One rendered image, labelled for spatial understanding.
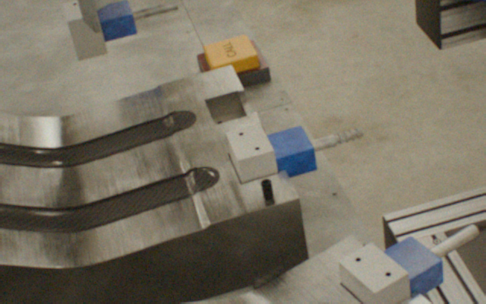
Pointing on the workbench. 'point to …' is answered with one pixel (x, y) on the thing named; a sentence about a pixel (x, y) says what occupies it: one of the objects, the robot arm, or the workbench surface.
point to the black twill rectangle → (267, 277)
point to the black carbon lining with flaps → (187, 182)
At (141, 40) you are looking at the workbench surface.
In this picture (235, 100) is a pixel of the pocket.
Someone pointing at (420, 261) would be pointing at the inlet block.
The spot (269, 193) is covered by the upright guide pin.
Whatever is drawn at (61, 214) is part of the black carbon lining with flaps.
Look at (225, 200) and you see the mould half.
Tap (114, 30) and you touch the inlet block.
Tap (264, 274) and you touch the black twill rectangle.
